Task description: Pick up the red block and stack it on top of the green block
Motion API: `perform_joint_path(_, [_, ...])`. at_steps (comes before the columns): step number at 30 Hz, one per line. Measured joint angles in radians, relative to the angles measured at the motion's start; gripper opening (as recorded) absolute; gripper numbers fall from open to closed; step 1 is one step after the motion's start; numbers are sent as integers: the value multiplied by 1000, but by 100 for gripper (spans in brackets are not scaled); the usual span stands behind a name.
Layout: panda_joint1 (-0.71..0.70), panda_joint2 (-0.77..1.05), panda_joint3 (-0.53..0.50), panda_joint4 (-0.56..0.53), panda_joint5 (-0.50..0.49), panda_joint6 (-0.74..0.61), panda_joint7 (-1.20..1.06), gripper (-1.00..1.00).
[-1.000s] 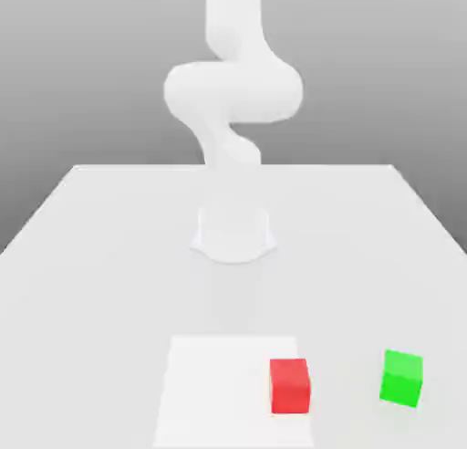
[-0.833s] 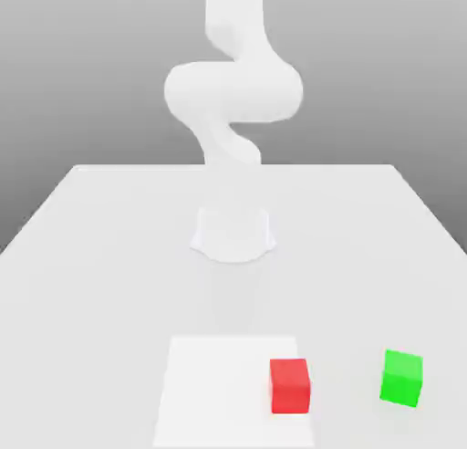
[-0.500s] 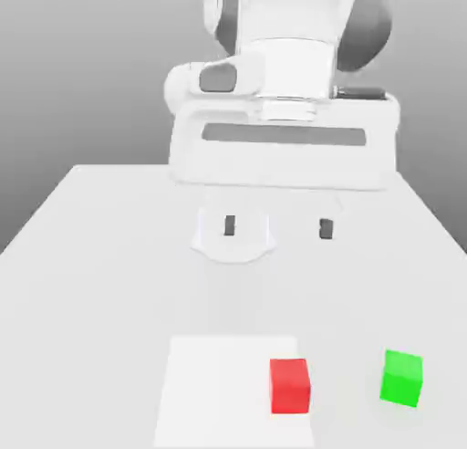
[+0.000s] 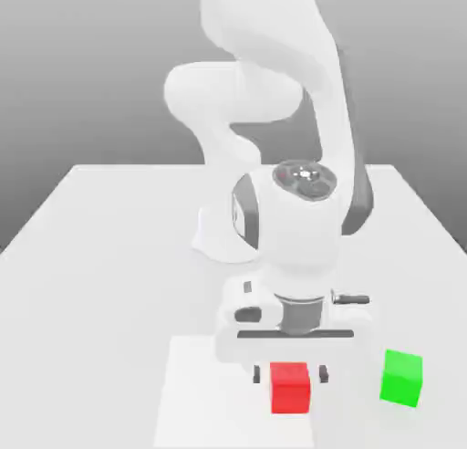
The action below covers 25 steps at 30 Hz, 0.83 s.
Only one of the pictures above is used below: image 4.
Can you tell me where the small red cube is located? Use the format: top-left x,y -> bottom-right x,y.
269,360 -> 312,415

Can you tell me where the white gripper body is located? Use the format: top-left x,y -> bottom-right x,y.
213,326 -> 374,367

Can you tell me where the small green cube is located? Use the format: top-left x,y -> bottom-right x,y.
379,349 -> 424,409

